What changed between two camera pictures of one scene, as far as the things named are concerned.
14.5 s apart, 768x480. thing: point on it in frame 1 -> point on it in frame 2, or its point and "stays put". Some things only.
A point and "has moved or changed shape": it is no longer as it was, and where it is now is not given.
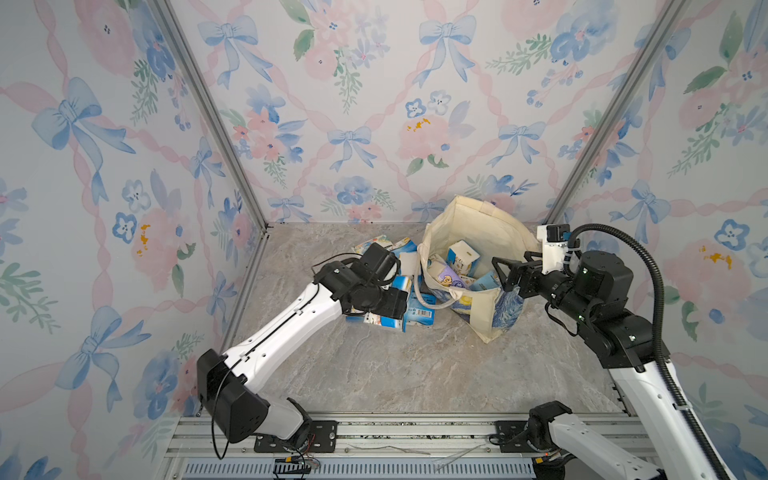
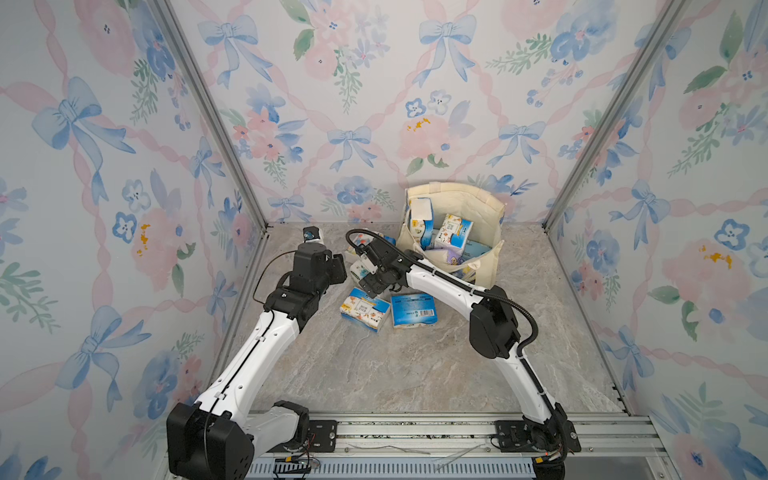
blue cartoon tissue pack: (375, 319) -> (453, 232)
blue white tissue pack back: (408, 257) has moved or changed shape
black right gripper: (532, 269) -> (371, 284)
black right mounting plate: (513, 436) stays put
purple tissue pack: (451, 278) has moved or changed shape
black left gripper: (397, 303) -> (337, 266)
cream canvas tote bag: (492, 234) has moved or changed shape
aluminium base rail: (371, 446) stays put
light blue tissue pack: (487, 281) -> (474, 249)
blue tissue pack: (416, 313) stays put
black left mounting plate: (323, 439) stays put
